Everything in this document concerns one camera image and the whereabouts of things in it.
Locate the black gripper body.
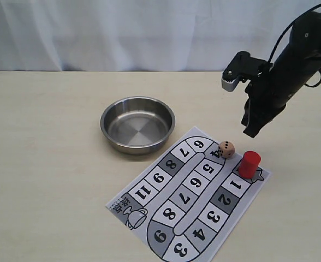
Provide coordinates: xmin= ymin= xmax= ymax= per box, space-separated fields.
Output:
xmin=246 ymin=46 xmax=321 ymax=122

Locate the beige wooden die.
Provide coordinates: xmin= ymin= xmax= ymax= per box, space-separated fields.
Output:
xmin=218 ymin=141 xmax=235 ymax=159

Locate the red cylinder game piece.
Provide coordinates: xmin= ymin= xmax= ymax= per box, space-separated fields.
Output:
xmin=238 ymin=151 xmax=261 ymax=179

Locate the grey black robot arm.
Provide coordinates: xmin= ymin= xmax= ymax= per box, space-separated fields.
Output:
xmin=241 ymin=11 xmax=321 ymax=138

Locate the printed number game board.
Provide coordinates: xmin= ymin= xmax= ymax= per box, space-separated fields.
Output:
xmin=106 ymin=127 xmax=271 ymax=261

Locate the round stainless steel bowl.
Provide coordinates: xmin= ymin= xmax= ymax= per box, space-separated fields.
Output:
xmin=100 ymin=96 xmax=176 ymax=156

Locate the white fabric curtain backdrop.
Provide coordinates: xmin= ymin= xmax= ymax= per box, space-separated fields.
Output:
xmin=0 ymin=1 xmax=318 ymax=71

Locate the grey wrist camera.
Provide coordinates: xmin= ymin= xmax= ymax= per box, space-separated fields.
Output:
xmin=221 ymin=51 xmax=272 ymax=92

